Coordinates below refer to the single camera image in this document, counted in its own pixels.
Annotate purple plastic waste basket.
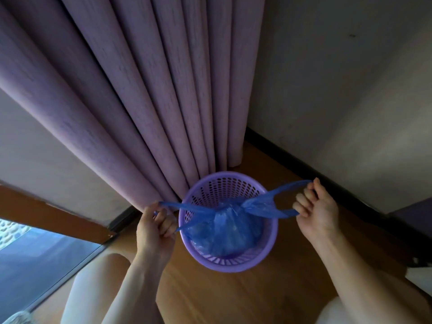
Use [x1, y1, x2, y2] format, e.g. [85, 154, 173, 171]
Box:
[178, 171, 279, 274]

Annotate person's right forearm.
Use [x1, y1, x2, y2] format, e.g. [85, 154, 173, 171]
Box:
[312, 227, 432, 324]

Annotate white grey shoe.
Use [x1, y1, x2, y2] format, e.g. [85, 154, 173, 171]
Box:
[0, 310, 33, 324]

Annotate glass window pane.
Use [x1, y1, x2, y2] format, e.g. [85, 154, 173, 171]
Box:
[0, 217, 103, 314]

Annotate brown wooden window frame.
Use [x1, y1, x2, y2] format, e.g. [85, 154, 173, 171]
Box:
[0, 184, 117, 245]

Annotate blue plastic bag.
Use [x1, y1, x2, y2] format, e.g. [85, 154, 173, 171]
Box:
[154, 180, 313, 258]

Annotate black baseboard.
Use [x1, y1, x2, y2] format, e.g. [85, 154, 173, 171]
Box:
[244, 126, 432, 265]

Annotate purple curtain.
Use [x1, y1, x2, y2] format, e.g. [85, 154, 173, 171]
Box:
[0, 0, 267, 213]

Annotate person's right hand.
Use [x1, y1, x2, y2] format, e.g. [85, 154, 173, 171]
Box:
[292, 178, 340, 244]

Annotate person's left forearm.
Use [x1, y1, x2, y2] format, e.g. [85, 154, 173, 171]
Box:
[101, 254, 176, 324]

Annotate person's left leg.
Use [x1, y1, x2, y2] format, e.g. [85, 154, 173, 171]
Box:
[60, 253, 164, 324]

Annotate person's left hand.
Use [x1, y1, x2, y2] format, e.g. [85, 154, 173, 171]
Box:
[136, 201, 179, 268]

